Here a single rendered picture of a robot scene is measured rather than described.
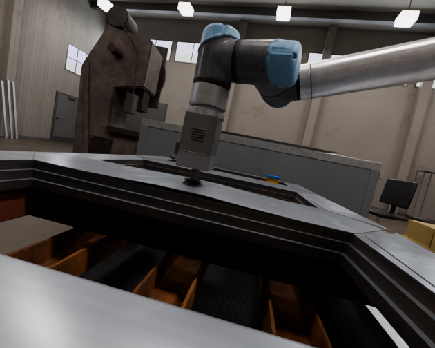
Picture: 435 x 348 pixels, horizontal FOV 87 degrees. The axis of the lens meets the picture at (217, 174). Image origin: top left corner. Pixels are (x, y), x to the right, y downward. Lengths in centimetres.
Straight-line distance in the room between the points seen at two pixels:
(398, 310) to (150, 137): 129
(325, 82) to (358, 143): 1013
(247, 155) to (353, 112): 962
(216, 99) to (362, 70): 29
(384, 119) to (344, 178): 973
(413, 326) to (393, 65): 43
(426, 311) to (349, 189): 112
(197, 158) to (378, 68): 38
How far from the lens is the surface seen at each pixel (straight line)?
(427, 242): 499
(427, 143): 1151
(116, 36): 502
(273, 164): 128
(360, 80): 56
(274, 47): 44
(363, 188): 140
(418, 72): 58
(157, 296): 46
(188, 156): 44
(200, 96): 45
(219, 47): 47
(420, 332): 28
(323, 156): 133
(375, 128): 1090
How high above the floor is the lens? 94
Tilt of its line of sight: 5 degrees down
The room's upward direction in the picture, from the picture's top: 11 degrees clockwise
